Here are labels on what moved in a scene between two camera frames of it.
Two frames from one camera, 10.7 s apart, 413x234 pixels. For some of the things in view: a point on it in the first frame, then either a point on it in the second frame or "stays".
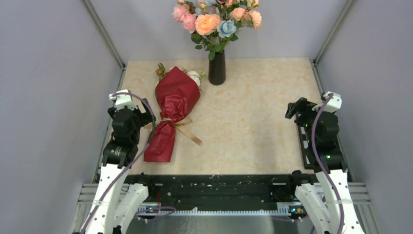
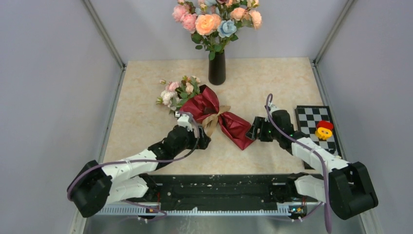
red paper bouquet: [177, 91] → [188, 96]
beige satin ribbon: [178, 123] → [210, 122]
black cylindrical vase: [216, 75] stays
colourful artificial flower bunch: [214, 23] stays
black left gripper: [145, 118] → [201, 143]
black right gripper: [301, 105] → [259, 123]
